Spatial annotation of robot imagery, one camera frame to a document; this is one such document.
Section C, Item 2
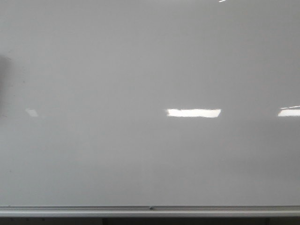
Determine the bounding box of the aluminium whiteboard tray rail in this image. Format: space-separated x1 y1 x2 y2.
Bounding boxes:
0 205 300 218

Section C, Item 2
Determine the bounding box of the white whiteboard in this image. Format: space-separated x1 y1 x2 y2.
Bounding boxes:
0 0 300 206

